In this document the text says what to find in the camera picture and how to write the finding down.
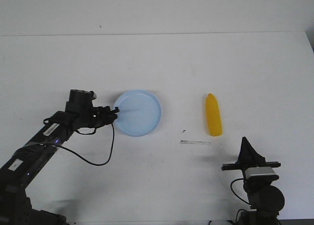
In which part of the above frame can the clear tape strip on table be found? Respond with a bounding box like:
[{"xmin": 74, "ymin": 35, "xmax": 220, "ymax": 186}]
[{"xmin": 180, "ymin": 140, "xmax": 211, "ymax": 146}]

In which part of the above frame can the yellow toy corn cob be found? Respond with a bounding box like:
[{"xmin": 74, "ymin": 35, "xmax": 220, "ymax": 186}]
[{"xmin": 205, "ymin": 93, "xmax": 223, "ymax": 137}]

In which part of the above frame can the light blue round plate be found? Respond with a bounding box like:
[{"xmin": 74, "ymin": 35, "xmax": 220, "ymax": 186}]
[{"xmin": 114, "ymin": 89, "xmax": 161, "ymax": 137}]

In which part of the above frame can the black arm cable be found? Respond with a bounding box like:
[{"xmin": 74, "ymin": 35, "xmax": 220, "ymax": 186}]
[
  {"xmin": 230, "ymin": 177, "xmax": 252, "ymax": 207},
  {"xmin": 43, "ymin": 116, "xmax": 115, "ymax": 167}
]

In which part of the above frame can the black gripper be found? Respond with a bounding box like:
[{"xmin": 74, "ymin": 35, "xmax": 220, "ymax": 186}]
[
  {"xmin": 65, "ymin": 89, "xmax": 120, "ymax": 133},
  {"xmin": 221, "ymin": 137, "xmax": 281, "ymax": 171}
]

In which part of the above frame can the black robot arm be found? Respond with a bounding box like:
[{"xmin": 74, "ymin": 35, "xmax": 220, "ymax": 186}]
[
  {"xmin": 221, "ymin": 137, "xmax": 285, "ymax": 225},
  {"xmin": 0, "ymin": 89, "xmax": 119, "ymax": 225}
]

